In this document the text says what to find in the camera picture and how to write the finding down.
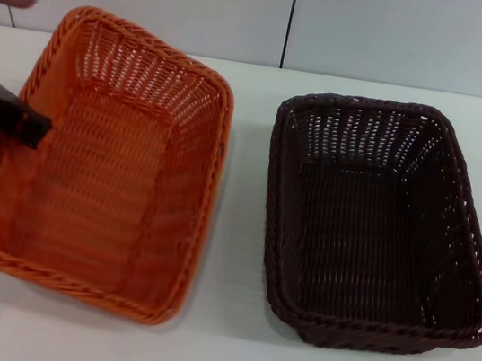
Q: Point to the dark brown woven plastic basket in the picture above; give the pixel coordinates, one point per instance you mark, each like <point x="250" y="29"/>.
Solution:
<point x="373" y="236"/>

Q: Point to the orange woven plastic basket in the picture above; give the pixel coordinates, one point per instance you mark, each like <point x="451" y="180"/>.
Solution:
<point x="98" y="195"/>

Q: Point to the black vertical wall strip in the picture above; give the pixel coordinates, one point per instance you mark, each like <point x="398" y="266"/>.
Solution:
<point x="292" y="15"/>

